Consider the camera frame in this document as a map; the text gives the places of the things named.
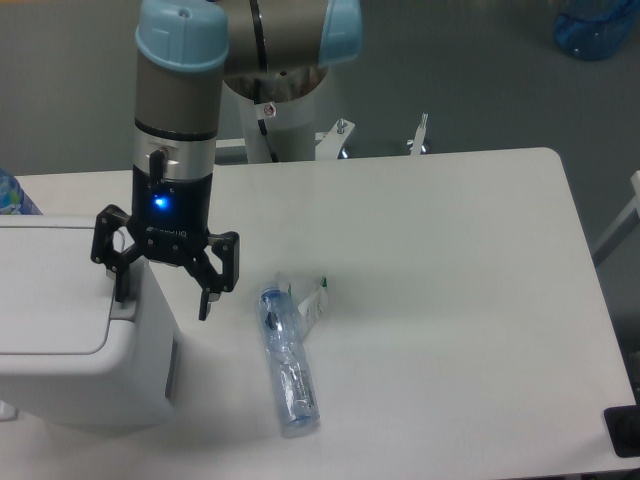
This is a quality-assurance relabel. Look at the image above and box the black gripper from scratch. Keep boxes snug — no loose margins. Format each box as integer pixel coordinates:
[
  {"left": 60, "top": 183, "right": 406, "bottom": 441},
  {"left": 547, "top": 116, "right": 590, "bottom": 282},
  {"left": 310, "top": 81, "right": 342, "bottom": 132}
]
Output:
[{"left": 90, "top": 167, "right": 240, "bottom": 321}]

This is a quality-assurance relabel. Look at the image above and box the white push-lid trash can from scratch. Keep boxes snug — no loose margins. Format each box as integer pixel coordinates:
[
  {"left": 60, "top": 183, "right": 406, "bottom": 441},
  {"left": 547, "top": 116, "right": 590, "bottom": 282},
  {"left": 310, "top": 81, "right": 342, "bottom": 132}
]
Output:
[{"left": 1, "top": 215, "right": 181, "bottom": 427}]

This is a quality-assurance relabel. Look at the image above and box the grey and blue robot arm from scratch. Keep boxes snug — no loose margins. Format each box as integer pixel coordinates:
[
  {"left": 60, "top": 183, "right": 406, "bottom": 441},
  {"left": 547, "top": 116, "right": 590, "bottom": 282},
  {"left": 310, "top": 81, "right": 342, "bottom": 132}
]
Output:
[{"left": 91, "top": 1, "right": 363, "bottom": 318}]

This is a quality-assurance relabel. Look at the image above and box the blue labelled bottle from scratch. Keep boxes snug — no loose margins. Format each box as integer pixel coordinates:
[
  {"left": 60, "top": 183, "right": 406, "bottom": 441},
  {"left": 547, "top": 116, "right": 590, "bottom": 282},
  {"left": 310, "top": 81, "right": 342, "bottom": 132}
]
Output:
[{"left": 1, "top": 169, "right": 42, "bottom": 215}]

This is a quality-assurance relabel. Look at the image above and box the crumpled white wrapper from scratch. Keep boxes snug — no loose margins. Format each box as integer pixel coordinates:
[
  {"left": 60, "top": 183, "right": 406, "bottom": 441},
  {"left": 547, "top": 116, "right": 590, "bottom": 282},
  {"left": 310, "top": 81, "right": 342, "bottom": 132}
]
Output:
[{"left": 275, "top": 270, "right": 329, "bottom": 340}]

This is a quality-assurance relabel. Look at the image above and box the crushed clear plastic bottle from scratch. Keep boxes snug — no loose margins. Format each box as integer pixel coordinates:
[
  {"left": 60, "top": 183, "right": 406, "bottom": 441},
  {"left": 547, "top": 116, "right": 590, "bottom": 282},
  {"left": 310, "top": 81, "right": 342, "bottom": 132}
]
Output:
[{"left": 256, "top": 282, "right": 320, "bottom": 438}]

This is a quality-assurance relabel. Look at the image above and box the blue water jug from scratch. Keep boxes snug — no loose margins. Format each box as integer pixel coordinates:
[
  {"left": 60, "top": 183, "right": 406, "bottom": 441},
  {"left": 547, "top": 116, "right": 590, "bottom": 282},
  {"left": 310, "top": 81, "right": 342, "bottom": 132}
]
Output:
[{"left": 552, "top": 1, "right": 639, "bottom": 61}]

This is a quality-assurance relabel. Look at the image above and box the black clamp at table edge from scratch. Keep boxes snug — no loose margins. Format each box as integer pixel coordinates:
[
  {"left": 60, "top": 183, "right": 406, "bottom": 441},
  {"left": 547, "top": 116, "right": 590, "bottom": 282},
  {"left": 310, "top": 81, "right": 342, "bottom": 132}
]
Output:
[{"left": 604, "top": 405, "right": 639, "bottom": 458}]

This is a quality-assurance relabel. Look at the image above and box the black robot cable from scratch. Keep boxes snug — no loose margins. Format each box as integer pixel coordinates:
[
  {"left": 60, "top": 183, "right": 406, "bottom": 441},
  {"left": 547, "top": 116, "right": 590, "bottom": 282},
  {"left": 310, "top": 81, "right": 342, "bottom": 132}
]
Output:
[{"left": 252, "top": 74, "right": 281, "bottom": 164}]

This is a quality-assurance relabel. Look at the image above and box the white base bracket with bolts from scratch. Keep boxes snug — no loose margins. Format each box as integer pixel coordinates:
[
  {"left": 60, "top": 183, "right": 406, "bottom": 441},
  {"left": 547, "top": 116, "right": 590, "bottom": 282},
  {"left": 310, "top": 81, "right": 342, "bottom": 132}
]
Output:
[{"left": 217, "top": 112, "right": 429, "bottom": 163}]

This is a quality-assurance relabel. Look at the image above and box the white frame at right edge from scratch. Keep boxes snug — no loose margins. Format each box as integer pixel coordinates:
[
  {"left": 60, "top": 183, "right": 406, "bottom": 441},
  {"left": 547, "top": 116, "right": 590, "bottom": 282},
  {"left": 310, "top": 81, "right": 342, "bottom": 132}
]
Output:
[{"left": 591, "top": 171, "right": 639, "bottom": 268}]

